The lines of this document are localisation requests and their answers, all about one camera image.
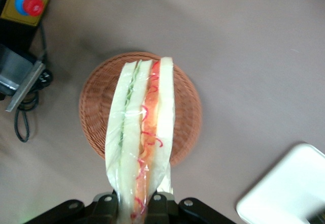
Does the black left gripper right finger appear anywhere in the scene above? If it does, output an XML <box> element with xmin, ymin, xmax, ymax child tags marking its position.
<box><xmin>147</xmin><ymin>193</ymin><xmax>237</xmax><ymax>224</ymax></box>

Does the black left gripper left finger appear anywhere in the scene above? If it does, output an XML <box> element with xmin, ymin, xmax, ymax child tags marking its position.
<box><xmin>24</xmin><ymin>193</ymin><xmax>120</xmax><ymax>224</ymax></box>

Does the triangle sandwich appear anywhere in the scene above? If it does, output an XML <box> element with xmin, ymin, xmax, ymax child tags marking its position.
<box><xmin>105</xmin><ymin>56</ymin><xmax>176</xmax><ymax>224</ymax></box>

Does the brown round wicker basket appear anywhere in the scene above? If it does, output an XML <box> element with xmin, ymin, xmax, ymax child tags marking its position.
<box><xmin>78</xmin><ymin>51</ymin><xmax>203</xmax><ymax>168</ymax></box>

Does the cream plastic tray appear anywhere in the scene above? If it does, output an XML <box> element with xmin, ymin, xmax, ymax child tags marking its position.
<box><xmin>236</xmin><ymin>143</ymin><xmax>325</xmax><ymax>224</ymax></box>

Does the yellow emergency stop box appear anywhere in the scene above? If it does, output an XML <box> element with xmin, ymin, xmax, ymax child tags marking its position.
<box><xmin>0</xmin><ymin>0</ymin><xmax>59</xmax><ymax>27</ymax></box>

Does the black cable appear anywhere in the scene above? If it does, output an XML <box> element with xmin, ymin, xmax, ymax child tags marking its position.
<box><xmin>14</xmin><ymin>22</ymin><xmax>54</xmax><ymax>143</ymax></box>

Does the grey metal mounting bracket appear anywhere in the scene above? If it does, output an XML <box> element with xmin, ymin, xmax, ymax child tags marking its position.
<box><xmin>0</xmin><ymin>43</ymin><xmax>46</xmax><ymax>113</ymax></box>

